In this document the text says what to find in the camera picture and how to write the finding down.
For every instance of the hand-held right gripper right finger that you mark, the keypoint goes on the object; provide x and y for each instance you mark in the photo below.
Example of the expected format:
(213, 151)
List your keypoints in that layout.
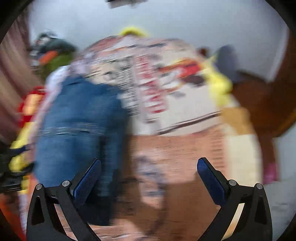
(211, 183)

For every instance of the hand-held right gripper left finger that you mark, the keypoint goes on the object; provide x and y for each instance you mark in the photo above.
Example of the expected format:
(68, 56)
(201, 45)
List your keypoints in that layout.
(87, 183)

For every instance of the blue denim jacket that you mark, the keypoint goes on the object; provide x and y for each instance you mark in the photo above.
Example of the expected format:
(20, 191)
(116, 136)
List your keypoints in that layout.
(76, 115)

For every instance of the person's left forearm orange sleeve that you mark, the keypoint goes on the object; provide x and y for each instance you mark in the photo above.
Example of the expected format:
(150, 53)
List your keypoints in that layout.
(9, 213)

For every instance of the pile of mixed clothes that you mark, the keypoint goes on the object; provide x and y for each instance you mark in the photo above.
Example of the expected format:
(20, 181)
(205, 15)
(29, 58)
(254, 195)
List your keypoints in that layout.
(40, 41)

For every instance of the printed blanket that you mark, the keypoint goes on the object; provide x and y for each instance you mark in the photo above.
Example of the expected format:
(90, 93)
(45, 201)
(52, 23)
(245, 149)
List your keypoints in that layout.
(185, 150)

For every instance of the pink bag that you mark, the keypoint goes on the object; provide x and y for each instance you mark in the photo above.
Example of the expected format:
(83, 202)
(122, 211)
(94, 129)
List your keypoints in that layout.
(270, 172)

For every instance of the red plush toy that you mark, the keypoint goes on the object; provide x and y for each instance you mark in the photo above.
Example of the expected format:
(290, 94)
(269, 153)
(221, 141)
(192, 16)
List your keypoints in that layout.
(22, 115)

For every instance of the tan cloth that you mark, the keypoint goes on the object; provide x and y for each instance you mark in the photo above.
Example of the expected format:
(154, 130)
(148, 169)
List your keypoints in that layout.
(237, 122)

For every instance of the white cabinet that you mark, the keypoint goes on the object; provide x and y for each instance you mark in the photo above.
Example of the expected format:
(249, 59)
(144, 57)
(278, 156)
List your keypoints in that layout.
(276, 208)

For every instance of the wooden headboard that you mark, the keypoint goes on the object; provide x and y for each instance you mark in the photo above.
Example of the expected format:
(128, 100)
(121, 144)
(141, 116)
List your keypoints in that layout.
(252, 99)

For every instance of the striped curtain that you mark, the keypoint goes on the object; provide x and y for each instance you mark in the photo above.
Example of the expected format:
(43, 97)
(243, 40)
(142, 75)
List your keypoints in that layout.
(11, 69)

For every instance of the white cloth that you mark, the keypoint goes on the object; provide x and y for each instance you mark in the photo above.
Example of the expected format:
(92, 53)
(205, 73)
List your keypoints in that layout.
(55, 74)

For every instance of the wooden door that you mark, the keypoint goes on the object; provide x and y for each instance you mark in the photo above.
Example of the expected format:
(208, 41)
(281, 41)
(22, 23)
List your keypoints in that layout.
(285, 88)

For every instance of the green patterned box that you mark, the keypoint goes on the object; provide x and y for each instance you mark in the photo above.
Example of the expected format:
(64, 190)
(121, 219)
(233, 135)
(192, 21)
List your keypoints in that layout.
(60, 64)

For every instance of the grey-blue backpack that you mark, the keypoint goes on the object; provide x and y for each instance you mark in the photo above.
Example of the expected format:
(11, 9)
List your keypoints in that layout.
(227, 62)

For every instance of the orange box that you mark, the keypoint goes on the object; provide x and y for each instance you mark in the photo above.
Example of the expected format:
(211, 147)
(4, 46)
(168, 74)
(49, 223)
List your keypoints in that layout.
(47, 56)

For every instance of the grey rolled cloth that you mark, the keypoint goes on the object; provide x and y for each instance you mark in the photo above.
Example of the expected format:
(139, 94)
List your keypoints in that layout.
(63, 45)

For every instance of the dark wall-mounted box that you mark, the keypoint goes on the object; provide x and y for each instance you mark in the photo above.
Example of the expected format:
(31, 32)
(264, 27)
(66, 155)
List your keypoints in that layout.
(127, 1)

